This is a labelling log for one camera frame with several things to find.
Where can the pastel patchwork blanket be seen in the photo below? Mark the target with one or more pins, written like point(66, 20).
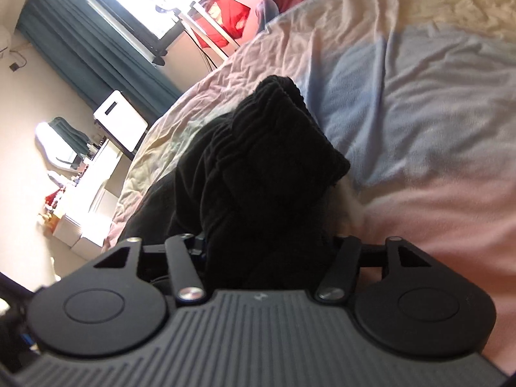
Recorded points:
point(423, 100)

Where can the white storage box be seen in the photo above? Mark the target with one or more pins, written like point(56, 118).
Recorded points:
point(76, 236)

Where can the teal curtain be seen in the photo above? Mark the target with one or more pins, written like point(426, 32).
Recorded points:
point(92, 44)

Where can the white garment steamer stand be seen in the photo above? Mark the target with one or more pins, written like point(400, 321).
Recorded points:
point(201, 28)

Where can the red bag on stand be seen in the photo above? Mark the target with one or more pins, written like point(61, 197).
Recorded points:
point(229, 20)

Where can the white dresser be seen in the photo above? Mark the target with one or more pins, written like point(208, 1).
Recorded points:
point(94, 187)

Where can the black garment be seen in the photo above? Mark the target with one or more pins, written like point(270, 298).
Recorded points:
point(266, 177)

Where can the small black wall plug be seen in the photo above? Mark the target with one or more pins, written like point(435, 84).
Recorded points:
point(14, 67)

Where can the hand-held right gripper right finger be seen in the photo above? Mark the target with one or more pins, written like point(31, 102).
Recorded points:
point(344, 260)

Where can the white air purifier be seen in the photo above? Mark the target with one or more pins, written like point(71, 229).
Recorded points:
point(121, 123)

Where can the white air conditioner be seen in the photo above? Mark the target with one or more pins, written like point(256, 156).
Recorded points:
point(3, 40)

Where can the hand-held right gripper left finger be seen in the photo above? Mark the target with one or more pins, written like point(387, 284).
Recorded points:
point(183, 262)

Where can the wavy frame mirror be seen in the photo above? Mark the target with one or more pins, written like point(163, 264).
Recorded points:
point(56, 145)

